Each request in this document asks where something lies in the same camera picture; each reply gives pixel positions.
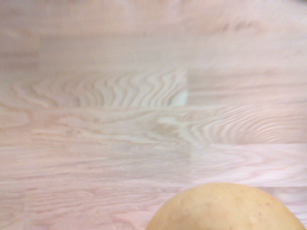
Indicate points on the yellow speckled pear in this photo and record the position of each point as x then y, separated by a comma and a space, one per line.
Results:
225, 210

